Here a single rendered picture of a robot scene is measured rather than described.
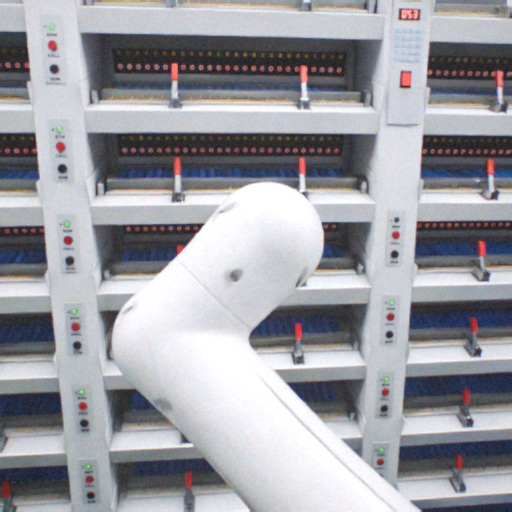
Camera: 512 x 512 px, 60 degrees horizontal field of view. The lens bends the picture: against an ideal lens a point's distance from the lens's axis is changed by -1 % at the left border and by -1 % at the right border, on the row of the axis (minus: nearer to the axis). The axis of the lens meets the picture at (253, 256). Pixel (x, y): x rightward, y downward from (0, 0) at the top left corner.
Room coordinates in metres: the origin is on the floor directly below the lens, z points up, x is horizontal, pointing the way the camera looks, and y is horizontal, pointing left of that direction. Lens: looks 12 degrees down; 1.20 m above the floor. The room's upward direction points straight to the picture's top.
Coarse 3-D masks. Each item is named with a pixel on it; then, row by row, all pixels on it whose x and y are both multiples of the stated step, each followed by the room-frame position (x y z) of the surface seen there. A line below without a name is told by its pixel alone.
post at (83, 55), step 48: (48, 0) 0.92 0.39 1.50; (96, 48) 1.07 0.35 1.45; (48, 96) 0.91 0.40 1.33; (48, 144) 0.91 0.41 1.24; (96, 144) 1.01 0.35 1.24; (48, 192) 0.91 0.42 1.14; (48, 240) 0.91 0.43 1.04; (96, 240) 0.96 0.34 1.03; (96, 336) 0.92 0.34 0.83; (96, 384) 0.92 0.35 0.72; (96, 432) 0.92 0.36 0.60
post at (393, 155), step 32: (384, 32) 0.98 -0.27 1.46; (384, 64) 0.98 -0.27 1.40; (384, 96) 0.98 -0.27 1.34; (384, 128) 0.98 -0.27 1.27; (416, 128) 0.98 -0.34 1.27; (352, 160) 1.16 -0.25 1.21; (384, 160) 0.98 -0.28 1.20; (416, 160) 0.98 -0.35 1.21; (384, 192) 0.98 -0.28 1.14; (416, 192) 0.98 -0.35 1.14; (352, 224) 1.14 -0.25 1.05; (384, 224) 0.98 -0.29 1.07; (416, 224) 0.98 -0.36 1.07; (384, 256) 0.98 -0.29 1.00; (384, 288) 0.98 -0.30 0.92; (384, 352) 0.98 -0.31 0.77
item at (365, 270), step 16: (128, 240) 1.10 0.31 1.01; (144, 240) 1.10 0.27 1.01; (160, 240) 1.10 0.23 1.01; (352, 240) 1.12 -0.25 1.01; (112, 256) 1.07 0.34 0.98; (352, 256) 1.06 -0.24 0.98; (368, 256) 1.01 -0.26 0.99; (96, 272) 0.93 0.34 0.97; (112, 272) 1.00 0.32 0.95; (320, 272) 1.03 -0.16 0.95; (336, 272) 1.03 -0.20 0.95; (368, 272) 0.99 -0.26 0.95; (96, 288) 0.92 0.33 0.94; (112, 288) 0.94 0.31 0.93; (128, 288) 0.94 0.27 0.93; (304, 288) 0.96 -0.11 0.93; (320, 288) 0.97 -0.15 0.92; (336, 288) 0.97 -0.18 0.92; (352, 288) 0.97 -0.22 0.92; (368, 288) 0.98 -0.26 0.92; (112, 304) 0.93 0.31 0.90; (288, 304) 0.97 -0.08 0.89; (304, 304) 0.98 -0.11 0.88
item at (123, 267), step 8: (112, 264) 0.99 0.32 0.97; (120, 264) 0.99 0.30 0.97; (128, 264) 0.99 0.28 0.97; (136, 264) 0.99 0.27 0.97; (144, 264) 1.00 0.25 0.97; (152, 264) 1.00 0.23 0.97; (160, 264) 1.00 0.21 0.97; (320, 264) 1.03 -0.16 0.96; (328, 264) 1.03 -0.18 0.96; (336, 264) 1.04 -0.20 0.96; (344, 264) 1.04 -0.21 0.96; (352, 264) 1.04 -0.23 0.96; (120, 272) 0.99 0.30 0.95; (128, 272) 1.00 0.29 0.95; (136, 272) 1.00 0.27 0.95; (144, 272) 1.00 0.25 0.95; (152, 272) 1.00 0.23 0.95; (160, 272) 1.00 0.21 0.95
